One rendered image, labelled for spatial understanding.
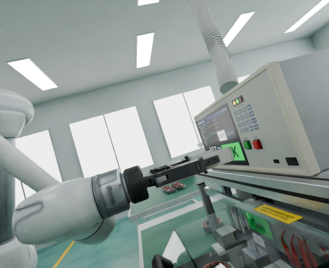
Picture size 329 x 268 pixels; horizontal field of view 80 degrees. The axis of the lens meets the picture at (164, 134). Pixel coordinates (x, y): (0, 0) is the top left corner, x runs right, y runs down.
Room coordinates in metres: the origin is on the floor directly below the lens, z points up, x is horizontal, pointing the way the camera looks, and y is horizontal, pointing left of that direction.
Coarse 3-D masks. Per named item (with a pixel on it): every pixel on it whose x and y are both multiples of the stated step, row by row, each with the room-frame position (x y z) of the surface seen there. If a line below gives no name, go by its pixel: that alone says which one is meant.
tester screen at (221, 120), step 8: (216, 112) 0.57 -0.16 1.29; (224, 112) 0.53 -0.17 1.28; (208, 120) 0.64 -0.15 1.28; (216, 120) 0.59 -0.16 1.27; (224, 120) 0.54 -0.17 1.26; (200, 128) 0.73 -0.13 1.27; (208, 128) 0.66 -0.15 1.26; (216, 128) 0.60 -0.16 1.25; (224, 128) 0.56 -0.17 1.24; (208, 136) 0.68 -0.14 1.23; (216, 136) 0.62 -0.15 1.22; (208, 144) 0.71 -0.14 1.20; (216, 144) 0.64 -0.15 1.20; (224, 144) 0.59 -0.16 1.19
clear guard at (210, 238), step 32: (192, 224) 0.43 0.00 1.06; (224, 224) 0.38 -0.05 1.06; (256, 224) 0.34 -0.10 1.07; (288, 224) 0.31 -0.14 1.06; (320, 224) 0.29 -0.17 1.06; (192, 256) 0.31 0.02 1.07; (224, 256) 0.29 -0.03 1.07; (256, 256) 0.27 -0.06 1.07; (288, 256) 0.25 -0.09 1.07; (320, 256) 0.23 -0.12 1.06
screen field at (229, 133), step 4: (228, 128) 0.53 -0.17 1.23; (232, 128) 0.52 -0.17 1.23; (220, 132) 0.59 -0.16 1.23; (224, 132) 0.57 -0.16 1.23; (228, 132) 0.54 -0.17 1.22; (232, 132) 0.52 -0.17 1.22; (220, 136) 0.60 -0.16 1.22; (224, 136) 0.57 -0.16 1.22; (228, 136) 0.55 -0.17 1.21; (232, 136) 0.53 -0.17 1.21; (220, 140) 0.60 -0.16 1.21
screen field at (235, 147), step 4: (228, 144) 0.56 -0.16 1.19; (232, 144) 0.54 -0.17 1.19; (236, 144) 0.52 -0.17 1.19; (232, 148) 0.55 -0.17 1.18; (236, 148) 0.53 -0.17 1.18; (240, 148) 0.51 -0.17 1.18; (232, 152) 0.56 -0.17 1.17; (236, 152) 0.54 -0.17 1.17; (240, 152) 0.52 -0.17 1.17; (236, 156) 0.54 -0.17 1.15; (240, 156) 0.53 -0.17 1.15; (236, 160) 0.55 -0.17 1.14; (240, 160) 0.53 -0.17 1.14; (244, 160) 0.51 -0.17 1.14
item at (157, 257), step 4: (156, 256) 0.35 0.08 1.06; (160, 256) 0.35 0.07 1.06; (152, 260) 0.36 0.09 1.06; (156, 260) 0.34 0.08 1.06; (160, 260) 0.34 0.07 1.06; (164, 260) 0.35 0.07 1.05; (168, 260) 0.36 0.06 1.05; (152, 264) 0.35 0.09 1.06; (156, 264) 0.33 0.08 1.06; (160, 264) 0.32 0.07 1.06; (164, 264) 0.35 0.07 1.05; (168, 264) 0.35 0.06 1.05; (172, 264) 0.35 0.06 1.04
